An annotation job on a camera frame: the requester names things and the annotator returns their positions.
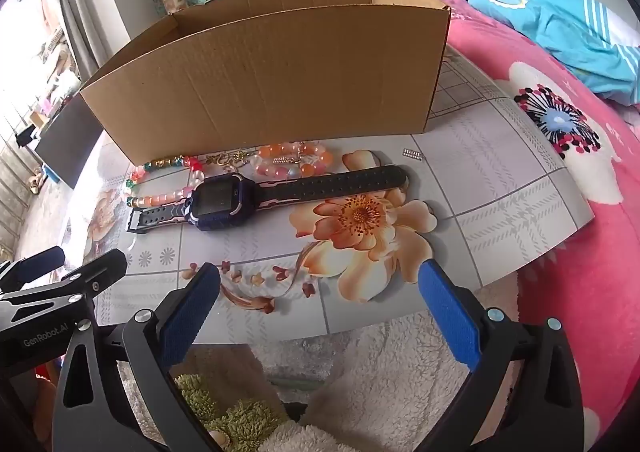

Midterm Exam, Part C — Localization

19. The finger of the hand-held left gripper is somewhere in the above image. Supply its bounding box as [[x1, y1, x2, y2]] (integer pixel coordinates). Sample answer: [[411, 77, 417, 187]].
[[0, 249, 128, 305], [0, 247, 67, 292]]

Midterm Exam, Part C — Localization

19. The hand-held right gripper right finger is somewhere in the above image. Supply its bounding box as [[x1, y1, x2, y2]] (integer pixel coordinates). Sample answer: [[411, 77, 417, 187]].
[[417, 259, 586, 452]]

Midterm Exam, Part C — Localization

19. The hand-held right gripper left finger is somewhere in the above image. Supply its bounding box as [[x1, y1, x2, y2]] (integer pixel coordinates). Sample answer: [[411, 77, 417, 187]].
[[52, 262, 221, 452]]

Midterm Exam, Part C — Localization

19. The multicolour bead bracelet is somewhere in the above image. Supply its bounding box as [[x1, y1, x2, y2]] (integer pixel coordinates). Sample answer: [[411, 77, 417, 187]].
[[122, 155, 208, 210]]

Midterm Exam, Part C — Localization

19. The purple black smart watch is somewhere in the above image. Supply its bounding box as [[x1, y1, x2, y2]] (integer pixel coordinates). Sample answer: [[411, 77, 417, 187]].
[[127, 163, 408, 235]]

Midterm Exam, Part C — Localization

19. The orange pink bead bracelet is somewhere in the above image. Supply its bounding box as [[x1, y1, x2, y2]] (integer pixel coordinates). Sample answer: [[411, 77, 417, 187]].
[[250, 141, 335, 179]]

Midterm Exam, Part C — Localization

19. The brown cardboard box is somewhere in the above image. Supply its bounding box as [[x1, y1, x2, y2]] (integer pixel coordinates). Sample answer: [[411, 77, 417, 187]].
[[80, 0, 452, 167]]

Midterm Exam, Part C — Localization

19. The white fluffy blanket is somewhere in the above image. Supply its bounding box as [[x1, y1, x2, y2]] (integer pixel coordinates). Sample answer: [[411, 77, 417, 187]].
[[125, 312, 476, 452]]

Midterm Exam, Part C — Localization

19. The green fluffy cloth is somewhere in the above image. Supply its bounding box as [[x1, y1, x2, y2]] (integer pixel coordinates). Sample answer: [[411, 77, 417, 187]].
[[172, 372, 288, 452]]

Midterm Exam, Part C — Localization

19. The dark grey flat panel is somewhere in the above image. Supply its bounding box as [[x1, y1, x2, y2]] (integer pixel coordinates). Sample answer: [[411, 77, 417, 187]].
[[37, 95, 103, 190]]

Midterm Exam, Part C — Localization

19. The pink flower blanket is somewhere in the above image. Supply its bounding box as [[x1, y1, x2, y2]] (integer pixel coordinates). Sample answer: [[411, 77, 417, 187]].
[[430, 0, 640, 452]]

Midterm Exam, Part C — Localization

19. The grey curtain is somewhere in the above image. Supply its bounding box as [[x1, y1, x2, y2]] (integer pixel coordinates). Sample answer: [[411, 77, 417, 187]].
[[47, 0, 108, 78]]

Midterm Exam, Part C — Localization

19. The blue cartoon garment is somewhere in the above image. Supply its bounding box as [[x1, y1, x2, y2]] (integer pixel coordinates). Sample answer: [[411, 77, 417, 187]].
[[469, 0, 640, 106]]

